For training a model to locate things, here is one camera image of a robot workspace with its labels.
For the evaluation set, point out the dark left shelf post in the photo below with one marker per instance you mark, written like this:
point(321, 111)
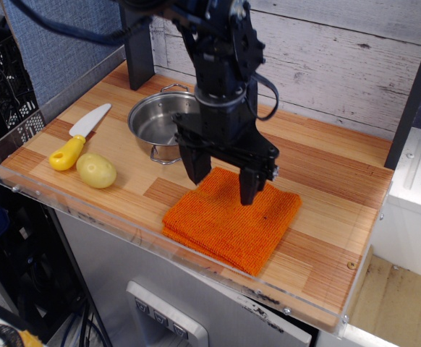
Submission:
point(138, 49)

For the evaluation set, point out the clear acrylic table guard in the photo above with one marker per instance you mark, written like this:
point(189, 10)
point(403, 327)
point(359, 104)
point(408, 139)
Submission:
point(131, 270)

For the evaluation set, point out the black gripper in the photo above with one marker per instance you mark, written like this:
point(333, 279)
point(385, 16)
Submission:
point(229, 133)

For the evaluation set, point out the orange knitted towel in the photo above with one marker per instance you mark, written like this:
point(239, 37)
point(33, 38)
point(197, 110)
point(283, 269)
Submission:
point(212, 220)

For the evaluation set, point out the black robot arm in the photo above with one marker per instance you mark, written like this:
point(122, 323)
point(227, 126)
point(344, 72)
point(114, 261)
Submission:
point(226, 53)

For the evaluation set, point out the yellow toy potato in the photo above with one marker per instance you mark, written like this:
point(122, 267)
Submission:
point(96, 171)

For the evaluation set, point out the black plastic crate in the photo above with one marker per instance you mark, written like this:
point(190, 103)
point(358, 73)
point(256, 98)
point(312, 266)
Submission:
point(17, 97)

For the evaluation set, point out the dark right shelf post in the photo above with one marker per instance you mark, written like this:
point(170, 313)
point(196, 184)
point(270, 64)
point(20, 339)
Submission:
point(405, 124)

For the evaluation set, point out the yellow handled toy knife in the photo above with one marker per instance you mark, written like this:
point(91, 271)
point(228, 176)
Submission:
point(66, 156)

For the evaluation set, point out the stainless steel pot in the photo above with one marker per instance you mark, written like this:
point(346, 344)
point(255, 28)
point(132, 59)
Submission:
point(150, 121)

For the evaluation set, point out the yellow object bottom left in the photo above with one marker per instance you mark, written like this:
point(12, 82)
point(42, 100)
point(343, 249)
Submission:
point(30, 340)

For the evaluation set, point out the dark shelf post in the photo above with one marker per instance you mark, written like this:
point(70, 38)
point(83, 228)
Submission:
point(138, 49)
point(405, 124)

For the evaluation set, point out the white toy sink unit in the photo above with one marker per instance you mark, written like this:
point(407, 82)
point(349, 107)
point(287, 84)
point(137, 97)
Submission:
point(405, 187)

